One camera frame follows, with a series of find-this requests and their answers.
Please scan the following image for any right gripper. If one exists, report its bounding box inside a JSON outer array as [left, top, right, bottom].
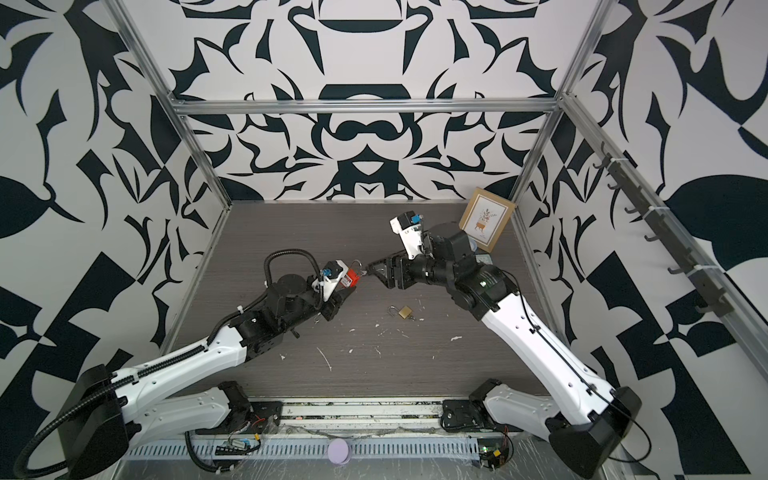
[[369, 245, 458, 289]]

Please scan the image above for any red padlock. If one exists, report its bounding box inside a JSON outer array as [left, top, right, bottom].
[[341, 259, 366, 288]]

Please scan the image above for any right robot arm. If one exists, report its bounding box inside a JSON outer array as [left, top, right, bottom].
[[367, 212, 642, 479]]

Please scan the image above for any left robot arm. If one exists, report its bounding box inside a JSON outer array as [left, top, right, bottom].
[[13, 249, 358, 479]]

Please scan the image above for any large brass padlock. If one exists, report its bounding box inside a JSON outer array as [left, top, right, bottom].
[[388, 305, 415, 320]]

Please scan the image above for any purple round cap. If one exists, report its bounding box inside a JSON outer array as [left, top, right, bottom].
[[327, 438, 352, 465]]

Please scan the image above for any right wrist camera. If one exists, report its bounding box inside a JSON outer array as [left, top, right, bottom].
[[390, 211, 423, 260]]

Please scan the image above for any wooden picture frame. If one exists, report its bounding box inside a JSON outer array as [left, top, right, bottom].
[[459, 188, 517, 253]]

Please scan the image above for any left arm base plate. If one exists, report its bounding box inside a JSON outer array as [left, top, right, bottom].
[[242, 401, 283, 435]]

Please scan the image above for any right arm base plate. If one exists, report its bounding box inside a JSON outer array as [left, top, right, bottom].
[[440, 400, 486, 432]]

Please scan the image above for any black wall hook rack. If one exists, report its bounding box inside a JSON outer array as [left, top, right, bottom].
[[595, 151, 735, 318]]

